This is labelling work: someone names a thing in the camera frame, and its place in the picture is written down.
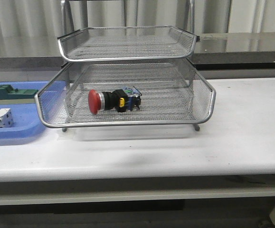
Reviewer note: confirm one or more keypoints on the red emergency stop button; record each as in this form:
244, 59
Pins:
121, 100

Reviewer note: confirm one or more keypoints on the silver mesh tray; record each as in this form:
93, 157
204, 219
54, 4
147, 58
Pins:
169, 99
50, 100
126, 43

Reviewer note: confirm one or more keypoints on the silver mesh bottom tray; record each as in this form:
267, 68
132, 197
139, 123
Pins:
169, 99

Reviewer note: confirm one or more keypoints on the silver mesh top tray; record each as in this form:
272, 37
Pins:
126, 43

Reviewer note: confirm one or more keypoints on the dark stone counter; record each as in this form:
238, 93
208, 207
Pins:
214, 51

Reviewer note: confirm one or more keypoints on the blue plastic tray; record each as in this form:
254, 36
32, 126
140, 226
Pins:
26, 122

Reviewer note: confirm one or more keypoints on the green terminal block module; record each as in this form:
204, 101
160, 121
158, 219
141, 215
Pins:
10, 95

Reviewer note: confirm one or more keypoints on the grey metal rack frame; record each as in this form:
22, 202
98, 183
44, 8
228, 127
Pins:
196, 127

